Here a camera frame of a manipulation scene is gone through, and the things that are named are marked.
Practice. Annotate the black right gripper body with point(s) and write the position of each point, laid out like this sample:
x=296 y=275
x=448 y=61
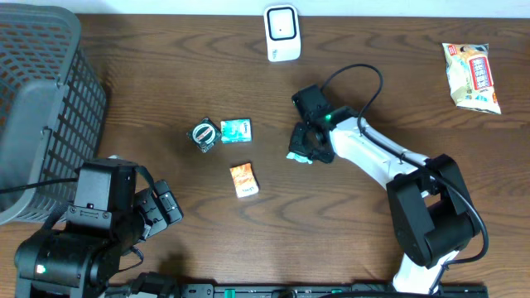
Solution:
x=299 y=144

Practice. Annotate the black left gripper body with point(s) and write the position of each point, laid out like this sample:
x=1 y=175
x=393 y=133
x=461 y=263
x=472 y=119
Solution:
x=164 y=203

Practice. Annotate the teal white snack packet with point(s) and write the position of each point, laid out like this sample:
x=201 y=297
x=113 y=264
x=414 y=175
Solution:
x=302 y=159

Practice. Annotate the orange snack packet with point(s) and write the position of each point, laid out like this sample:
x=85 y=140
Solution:
x=244 y=180

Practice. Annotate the white yellow chip bag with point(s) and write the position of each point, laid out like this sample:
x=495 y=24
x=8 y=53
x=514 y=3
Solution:
x=469 y=77

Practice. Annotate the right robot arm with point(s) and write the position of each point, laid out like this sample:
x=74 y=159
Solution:
x=428 y=199

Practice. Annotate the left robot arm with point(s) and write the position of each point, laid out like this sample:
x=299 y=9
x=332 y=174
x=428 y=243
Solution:
x=77 y=251

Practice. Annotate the white barcode scanner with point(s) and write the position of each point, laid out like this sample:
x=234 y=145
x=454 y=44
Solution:
x=282 y=30

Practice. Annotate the dark grey plastic basket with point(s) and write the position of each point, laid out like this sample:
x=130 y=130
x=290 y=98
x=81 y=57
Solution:
x=52 y=110

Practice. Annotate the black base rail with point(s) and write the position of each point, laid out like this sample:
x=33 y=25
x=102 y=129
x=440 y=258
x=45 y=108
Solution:
x=211 y=291

